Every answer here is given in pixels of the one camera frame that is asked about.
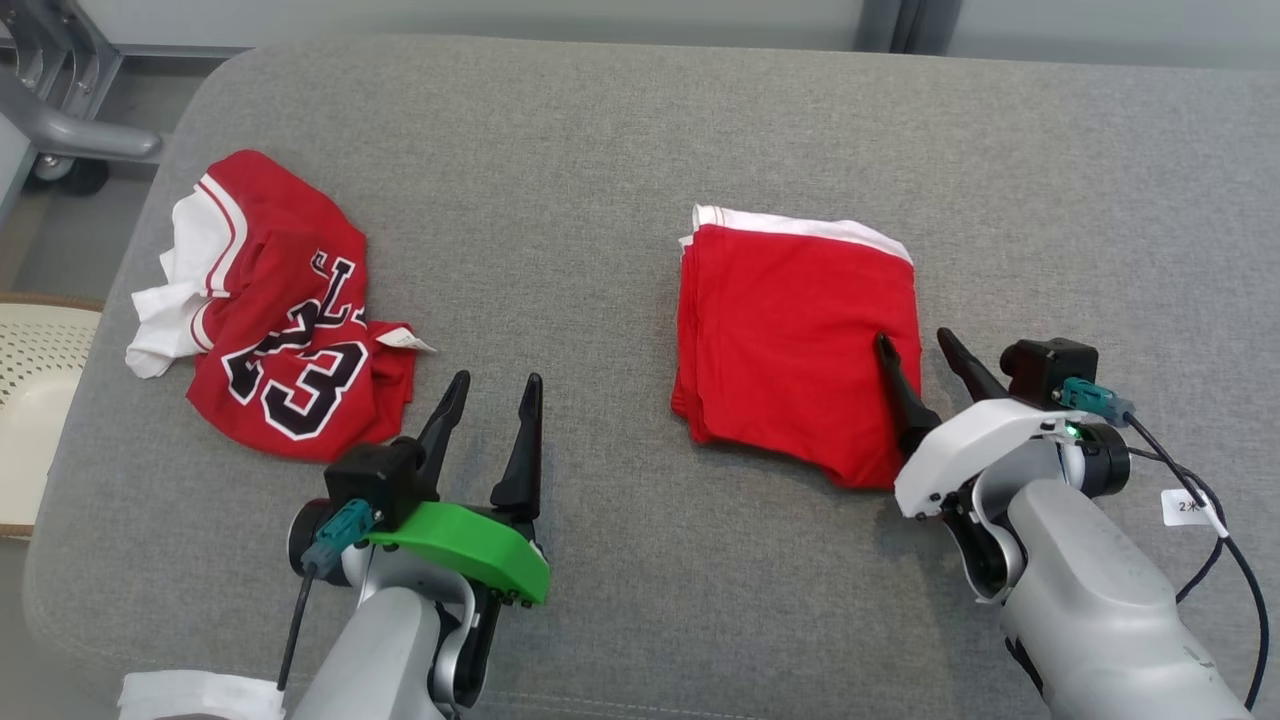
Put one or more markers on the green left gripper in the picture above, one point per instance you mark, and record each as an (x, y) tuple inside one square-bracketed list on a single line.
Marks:
[(480, 540)]

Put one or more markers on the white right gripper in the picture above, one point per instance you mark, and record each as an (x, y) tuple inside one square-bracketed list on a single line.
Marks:
[(970, 440)]

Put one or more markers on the red shirt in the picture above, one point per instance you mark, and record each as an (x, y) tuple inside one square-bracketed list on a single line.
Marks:
[(780, 330)]

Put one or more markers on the red jersey number 23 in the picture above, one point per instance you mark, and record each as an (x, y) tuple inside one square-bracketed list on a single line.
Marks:
[(290, 260)]

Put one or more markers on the white paper wrap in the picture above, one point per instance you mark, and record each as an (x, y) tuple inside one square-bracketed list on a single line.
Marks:
[(190, 695)]

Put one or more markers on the black caster wheel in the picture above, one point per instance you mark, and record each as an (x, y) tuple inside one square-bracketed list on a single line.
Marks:
[(80, 178)]

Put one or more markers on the grey metal tube leg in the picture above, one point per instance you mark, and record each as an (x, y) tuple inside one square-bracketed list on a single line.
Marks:
[(80, 132)]

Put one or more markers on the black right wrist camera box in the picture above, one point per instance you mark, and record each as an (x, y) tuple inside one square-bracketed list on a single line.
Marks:
[(1050, 365)]

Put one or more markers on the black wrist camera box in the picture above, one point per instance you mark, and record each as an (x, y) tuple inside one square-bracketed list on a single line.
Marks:
[(375, 480), (1050, 365)]

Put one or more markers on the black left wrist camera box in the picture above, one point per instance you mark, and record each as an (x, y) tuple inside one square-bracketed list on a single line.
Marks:
[(375, 480)]

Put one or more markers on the grey partition post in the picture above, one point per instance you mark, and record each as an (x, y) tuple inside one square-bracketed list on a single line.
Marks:
[(885, 20)]

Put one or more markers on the grey metal trolley frame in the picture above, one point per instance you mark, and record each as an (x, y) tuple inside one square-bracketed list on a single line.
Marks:
[(95, 65)]

